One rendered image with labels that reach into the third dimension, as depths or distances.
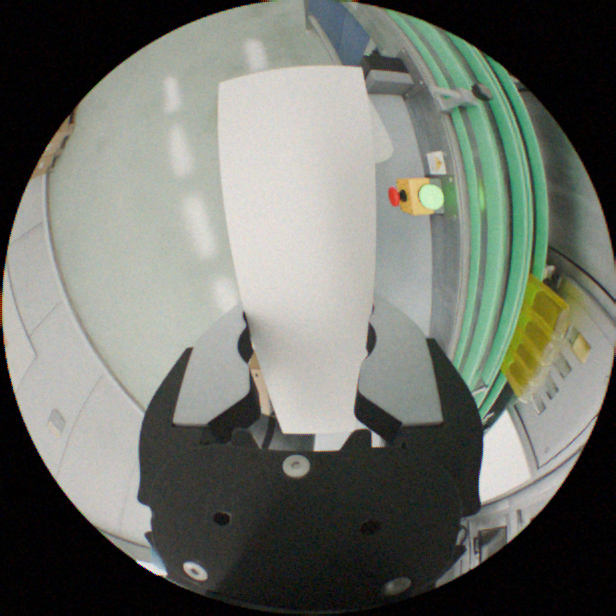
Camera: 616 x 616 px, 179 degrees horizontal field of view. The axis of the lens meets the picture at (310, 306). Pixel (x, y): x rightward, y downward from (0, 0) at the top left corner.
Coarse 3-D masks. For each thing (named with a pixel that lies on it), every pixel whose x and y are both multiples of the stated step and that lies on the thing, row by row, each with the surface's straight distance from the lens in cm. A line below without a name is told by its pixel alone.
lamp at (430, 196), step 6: (426, 186) 40; (432, 186) 40; (420, 192) 41; (426, 192) 39; (432, 192) 40; (438, 192) 40; (420, 198) 41; (426, 198) 39; (432, 198) 39; (438, 198) 40; (426, 204) 40; (432, 204) 40; (438, 204) 40
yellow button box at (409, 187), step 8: (400, 184) 45; (408, 184) 41; (416, 184) 41; (424, 184) 42; (432, 184) 43; (440, 184) 44; (408, 192) 42; (416, 192) 41; (400, 200) 47; (408, 200) 42; (416, 200) 41; (408, 208) 43; (416, 208) 41; (424, 208) 42; (440, 208) 44
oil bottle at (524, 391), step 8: (504, 360) 57; (512, 360) 55; (504, 368) 57; (512, 368) 55; (512, 376) 55; (520, 376) 53; (512, 384) 56; (520, 384) 54; (528, 384) 52; (520, 392) 54; (528, 392) 52; (536, 392) 54; (520, 400) 55; (528, 400) 54
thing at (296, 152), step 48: (240, 96) 10; (288, 96) 10; (336, 96) 10; (240, 144) 10; (288, 144) 9; (336, 144) 9; (240, 192) 9; (288, 192) 9; (336, 192) 9; (240, 240) 10; (288, 240) 9; (336, 240) 9; (240, 288) 10; (288, 288) 10; (336, 288) 10; (288, 336) 11; (336, 336) 11; (288, 384) 14; (336, 384) 14; (288, 432) 20; (336, 432) 20
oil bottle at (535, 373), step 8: (512, 336) 52; (512, 344) 53; (520, 344) 51; (512, 352) 53; (520, 352) 51; (528, 352) 50; (520, 360) 52; (528, 360) 50; (536, 360) 49; (520, 368) 52; (528, 368) 50; (536, 368) 49; (544, 368) 49; (528, 376) 51; (536, 376) 49; (544, 376) 49; (536, 384) 50
